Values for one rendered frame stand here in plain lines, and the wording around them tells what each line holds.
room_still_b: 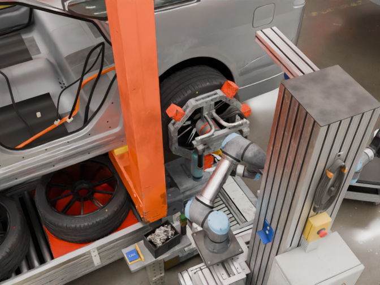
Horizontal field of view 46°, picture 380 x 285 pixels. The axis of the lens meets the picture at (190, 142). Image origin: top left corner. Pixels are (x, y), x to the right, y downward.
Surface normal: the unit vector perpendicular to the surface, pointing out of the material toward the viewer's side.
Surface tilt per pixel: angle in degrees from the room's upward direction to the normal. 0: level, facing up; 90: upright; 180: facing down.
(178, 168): 0
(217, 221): 7
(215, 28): 90
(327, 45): 0
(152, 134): 90
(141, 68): 90
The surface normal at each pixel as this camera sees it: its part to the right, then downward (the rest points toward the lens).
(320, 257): 0.00, -0.69
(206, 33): 0.47, 0.65
